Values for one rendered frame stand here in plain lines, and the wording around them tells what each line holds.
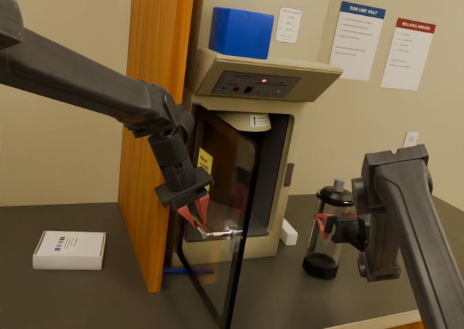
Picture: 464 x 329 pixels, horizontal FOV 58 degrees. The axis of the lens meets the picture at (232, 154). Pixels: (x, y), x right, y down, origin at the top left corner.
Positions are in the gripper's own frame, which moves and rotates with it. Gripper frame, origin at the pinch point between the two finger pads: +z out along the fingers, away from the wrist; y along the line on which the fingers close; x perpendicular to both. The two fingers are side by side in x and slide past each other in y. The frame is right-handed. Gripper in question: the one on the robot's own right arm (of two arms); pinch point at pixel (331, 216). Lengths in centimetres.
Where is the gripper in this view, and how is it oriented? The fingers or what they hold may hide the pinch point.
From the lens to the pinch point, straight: 119.6
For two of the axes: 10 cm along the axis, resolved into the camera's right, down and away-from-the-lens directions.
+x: -1.6, 9.5, 2.5
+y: -9.1, -0.5, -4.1
